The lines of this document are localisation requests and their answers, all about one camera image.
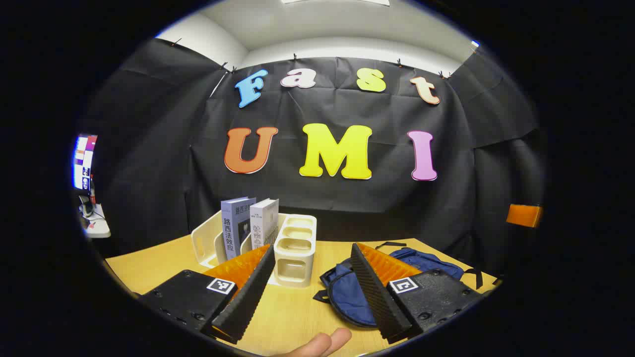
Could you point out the blue and black schoolbag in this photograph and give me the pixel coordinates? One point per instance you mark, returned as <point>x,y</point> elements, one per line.
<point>347,297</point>

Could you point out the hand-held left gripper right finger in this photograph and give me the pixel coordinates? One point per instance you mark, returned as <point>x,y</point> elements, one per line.
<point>377,297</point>

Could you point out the white book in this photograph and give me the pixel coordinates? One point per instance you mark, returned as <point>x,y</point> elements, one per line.
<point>263,220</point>

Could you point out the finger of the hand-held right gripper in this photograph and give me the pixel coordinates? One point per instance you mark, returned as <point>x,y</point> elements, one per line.
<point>525,216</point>

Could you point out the blue-grey book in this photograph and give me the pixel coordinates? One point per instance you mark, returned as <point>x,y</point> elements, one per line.
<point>233,228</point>

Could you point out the white side table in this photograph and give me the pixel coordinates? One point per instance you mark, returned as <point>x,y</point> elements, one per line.
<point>99,225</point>

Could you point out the computer monitor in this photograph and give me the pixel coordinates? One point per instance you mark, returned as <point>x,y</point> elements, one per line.
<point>83,161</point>

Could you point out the cream plastic bookshelf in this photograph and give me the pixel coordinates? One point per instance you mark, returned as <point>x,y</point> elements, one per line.
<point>295,253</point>

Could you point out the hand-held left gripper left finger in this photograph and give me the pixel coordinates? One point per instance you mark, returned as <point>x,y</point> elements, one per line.
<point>248,302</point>

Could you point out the ceiling light panel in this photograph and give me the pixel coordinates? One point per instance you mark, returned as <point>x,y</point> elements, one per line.
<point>337,2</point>

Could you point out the black backdrop cloth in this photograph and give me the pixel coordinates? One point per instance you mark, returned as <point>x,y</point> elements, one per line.
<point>347,198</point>

